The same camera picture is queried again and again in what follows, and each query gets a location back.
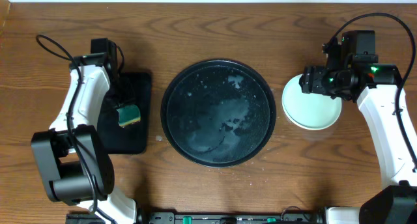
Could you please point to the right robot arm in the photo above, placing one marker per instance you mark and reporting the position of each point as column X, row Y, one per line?
column 375, row 89

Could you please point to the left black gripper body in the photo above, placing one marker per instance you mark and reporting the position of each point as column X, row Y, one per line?
column 120, row 96

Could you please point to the round black tray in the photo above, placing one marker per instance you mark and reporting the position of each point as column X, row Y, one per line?
column 218, row 113

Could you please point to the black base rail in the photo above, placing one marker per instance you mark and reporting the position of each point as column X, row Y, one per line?
column 289, row 215

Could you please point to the green yellow sponge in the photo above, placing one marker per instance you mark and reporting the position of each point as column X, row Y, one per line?
column 128, row 115

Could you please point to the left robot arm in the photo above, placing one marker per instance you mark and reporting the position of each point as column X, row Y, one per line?
column 74, row 166

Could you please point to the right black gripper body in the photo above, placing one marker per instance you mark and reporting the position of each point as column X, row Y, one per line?
column 320, row 81

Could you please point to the light green plate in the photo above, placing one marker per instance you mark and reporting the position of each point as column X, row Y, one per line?
column 309, row 111

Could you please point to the rectangular black tray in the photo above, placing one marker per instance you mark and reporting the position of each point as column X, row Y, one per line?
column 130, row 139

